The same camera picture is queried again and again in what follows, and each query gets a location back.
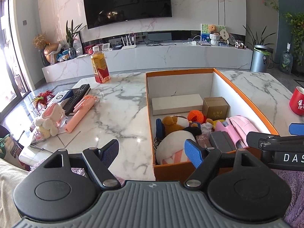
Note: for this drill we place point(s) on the small pink plush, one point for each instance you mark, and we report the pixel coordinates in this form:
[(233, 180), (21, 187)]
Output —
[(90, 50)]

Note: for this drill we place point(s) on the white charger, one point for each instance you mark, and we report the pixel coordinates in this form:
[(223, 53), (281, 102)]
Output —
[(193, 43)]

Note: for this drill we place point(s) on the blue and white box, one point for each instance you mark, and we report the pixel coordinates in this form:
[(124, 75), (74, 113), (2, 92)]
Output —
[(60, 97)]

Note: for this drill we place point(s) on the glass balcony door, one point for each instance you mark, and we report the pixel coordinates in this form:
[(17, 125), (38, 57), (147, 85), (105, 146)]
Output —
[(11, 52)]

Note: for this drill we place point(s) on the bushy vine plant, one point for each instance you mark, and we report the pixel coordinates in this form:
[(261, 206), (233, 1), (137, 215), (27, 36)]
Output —
[(296, 33)]

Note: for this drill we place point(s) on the small teddy bear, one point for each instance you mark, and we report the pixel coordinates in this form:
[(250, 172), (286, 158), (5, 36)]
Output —
[(213, 29)]

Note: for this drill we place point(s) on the golden gourd ornament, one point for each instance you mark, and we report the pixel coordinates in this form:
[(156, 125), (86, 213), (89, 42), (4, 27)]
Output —
[(51, 52)]

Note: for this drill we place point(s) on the small brown cardboard box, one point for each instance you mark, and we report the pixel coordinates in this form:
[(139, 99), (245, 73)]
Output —
[(216, 108)]

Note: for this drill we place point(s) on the grey trash can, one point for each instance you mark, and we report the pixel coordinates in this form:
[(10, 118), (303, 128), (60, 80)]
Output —
[(260, 60)]

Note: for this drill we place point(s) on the pink pouch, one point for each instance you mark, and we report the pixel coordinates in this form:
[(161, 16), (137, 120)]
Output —
[(244, 128)]

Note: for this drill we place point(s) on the tea bottle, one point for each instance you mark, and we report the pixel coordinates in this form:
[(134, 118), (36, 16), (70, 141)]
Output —
[(101, 68)]

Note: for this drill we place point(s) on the red feather toy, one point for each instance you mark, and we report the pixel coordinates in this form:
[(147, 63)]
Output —
[(42, 98)]

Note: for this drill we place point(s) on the green printed bag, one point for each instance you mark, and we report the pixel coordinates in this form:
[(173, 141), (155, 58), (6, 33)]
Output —
[(10, 149)]

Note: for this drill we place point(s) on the orange crochet toy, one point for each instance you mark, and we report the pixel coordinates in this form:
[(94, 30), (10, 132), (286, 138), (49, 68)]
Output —
[(196, 116)]

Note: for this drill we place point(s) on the purple fuzzy blanket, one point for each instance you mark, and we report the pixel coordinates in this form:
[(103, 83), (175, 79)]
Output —
[(294, 190)]

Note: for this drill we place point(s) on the blue water jug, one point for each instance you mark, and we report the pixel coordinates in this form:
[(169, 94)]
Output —
[(287, 60)]

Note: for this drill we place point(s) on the beige cloth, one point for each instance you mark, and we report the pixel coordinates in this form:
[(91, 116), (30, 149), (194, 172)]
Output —
[(9, 194)]

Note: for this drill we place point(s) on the marble television console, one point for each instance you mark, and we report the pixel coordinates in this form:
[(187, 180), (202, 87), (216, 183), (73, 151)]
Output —
[(166, 57)]

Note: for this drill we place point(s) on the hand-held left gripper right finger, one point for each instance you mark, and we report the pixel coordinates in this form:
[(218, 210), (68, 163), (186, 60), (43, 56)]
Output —
[(193, 153)]

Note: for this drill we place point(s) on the red mug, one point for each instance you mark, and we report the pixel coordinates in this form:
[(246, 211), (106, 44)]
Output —
[(298, 102)]

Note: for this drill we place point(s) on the green plant in vase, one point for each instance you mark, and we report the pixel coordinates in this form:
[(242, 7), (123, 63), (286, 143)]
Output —
[(71, 38)]

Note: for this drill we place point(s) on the white desk thermometer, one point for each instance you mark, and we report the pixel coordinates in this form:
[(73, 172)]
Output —
[(105, 47)]

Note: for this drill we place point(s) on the blue snack bag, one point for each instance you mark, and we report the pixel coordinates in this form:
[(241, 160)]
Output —
[(64, 55)]

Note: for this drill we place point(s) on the blue card holder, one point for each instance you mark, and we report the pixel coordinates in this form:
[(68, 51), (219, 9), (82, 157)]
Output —
[(159, 128)]

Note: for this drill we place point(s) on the white woven pot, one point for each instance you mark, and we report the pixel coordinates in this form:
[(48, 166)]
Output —
[(215, 40)]

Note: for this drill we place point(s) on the brown dog plush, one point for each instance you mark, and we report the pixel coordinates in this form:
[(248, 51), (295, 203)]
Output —
[(175, 123)]

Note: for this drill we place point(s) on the white plush bunny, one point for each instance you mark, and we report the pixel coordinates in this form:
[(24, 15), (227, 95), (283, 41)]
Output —
[(48, 121)]

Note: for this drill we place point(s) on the wall television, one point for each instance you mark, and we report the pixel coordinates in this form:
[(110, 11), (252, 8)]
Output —
[(128, 2)]

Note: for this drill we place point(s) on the dried flower bunch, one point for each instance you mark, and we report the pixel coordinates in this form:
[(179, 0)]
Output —
[(40, 40)]

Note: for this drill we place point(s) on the brown wallet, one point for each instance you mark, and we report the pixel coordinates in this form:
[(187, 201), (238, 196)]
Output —
[(204, 141)]

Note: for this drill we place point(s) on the dark grey wallet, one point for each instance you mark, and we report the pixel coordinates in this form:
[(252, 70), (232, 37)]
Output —
[(220, 140)]

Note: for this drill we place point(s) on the orange cardboard box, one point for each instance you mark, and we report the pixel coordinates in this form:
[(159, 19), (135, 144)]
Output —
[(180, 83)]

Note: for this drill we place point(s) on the long leaf potted plant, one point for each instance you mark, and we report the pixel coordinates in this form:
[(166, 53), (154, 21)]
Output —
[(257, 38)]

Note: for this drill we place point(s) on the cow figurine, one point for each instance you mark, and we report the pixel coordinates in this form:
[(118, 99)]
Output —
[(239, 45)]

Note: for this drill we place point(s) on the screwdriver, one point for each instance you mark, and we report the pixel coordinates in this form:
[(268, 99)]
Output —
[(42, 149)]

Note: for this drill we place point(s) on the white router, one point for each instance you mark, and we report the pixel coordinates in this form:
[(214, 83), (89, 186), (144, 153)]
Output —
[(129, 46)]

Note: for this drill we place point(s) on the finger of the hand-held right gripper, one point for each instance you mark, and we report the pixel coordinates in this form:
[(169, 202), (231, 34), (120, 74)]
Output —
[(296, 129), (256, 139)]

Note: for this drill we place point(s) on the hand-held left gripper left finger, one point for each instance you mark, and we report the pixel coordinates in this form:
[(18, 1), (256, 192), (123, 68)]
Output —
[(111, 152)]

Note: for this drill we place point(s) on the round paper fan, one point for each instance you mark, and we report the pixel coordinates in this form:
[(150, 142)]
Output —
[(224, 35)]

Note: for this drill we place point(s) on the yellow toy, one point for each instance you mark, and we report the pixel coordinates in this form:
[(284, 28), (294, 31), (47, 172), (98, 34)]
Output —
[(217, 122)]

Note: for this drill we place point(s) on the white pink round plush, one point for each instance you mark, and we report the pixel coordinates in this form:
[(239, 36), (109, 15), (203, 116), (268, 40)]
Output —
[(171, 147)]

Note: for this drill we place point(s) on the black remote control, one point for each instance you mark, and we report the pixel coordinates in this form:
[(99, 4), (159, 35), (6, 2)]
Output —
[(77, 97)]

